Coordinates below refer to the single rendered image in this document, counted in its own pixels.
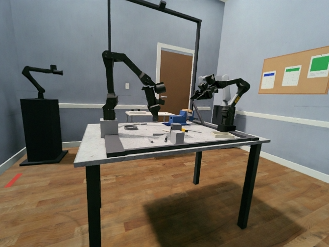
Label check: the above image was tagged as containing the cream shallow open tray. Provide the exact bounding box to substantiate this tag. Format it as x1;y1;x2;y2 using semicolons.
211;132;235;139

